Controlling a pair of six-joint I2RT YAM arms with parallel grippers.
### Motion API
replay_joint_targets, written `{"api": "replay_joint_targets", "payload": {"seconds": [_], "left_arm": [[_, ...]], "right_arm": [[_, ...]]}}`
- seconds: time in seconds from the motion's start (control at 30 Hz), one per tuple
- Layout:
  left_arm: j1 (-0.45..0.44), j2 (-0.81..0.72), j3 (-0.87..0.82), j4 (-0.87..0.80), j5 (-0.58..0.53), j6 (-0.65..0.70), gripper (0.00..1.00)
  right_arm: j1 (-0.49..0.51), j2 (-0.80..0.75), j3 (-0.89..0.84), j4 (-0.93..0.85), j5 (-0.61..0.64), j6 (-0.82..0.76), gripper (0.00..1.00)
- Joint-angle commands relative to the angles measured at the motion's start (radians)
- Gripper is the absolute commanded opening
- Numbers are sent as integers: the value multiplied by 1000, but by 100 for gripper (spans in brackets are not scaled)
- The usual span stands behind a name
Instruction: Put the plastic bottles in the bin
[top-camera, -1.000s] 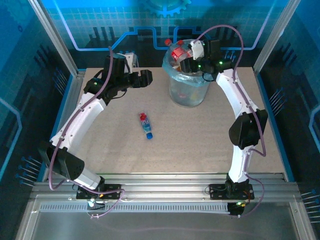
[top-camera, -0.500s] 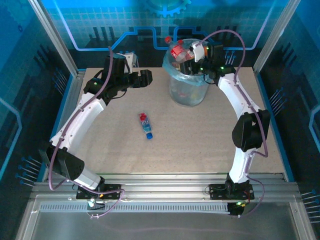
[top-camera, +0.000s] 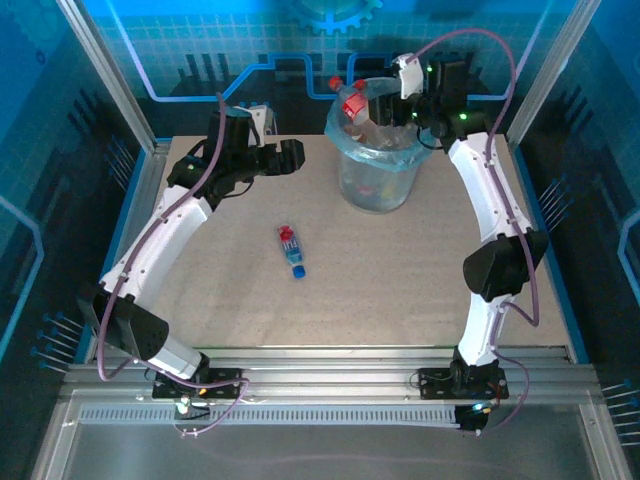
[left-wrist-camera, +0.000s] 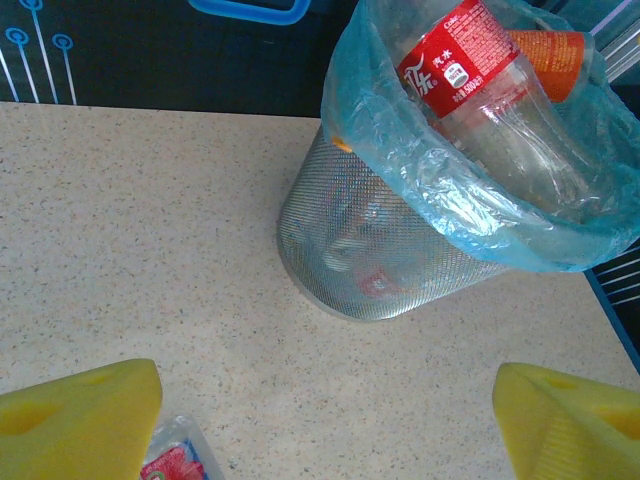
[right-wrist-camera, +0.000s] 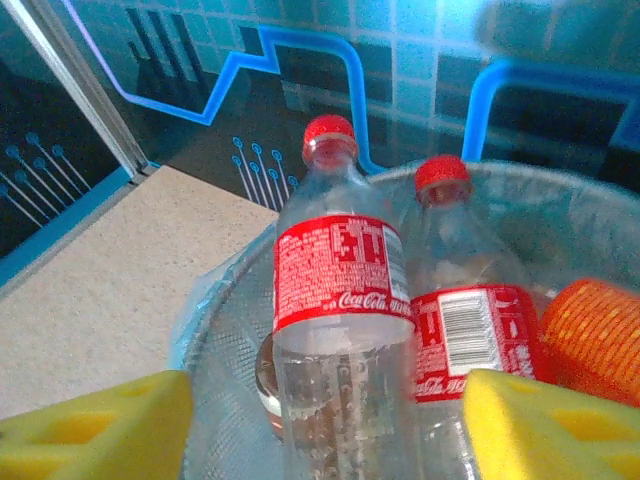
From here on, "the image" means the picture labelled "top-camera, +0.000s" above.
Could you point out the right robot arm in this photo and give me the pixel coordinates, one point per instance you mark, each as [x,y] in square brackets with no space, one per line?
[480,190]

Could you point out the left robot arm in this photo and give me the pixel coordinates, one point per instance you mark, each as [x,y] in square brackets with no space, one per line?
[165,235]

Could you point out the blue plastic bin bag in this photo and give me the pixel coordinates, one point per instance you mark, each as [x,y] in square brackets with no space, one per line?
[380,162]

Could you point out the translucent grey bin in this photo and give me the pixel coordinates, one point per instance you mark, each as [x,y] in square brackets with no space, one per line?
[380,200]

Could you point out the Fiji water bottle blue cap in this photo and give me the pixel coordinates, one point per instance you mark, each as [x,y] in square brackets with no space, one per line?
[291,247]

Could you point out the white connector plug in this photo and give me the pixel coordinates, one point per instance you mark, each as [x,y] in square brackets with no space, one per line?
[184,406]

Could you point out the black connector box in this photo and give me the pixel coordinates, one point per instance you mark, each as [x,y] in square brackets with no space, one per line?
[472,420]

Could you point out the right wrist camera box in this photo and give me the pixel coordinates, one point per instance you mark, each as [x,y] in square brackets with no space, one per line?
[410,77]

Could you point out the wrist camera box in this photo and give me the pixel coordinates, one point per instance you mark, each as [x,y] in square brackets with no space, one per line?
[410,77]
[260,117]

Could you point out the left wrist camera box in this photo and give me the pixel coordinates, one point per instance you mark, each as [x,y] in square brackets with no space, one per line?
[260,117]

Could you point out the aluminium side rail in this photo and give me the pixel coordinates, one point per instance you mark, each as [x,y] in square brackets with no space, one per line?
[145,190]

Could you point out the aluminium frame post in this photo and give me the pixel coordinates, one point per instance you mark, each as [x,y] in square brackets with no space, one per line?
[110,75]
[550,70]

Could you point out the aluminium front rail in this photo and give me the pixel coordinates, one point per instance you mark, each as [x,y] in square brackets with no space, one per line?
[325,365]

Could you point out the grey metal base plate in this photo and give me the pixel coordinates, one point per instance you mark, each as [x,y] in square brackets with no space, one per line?
[325,455]

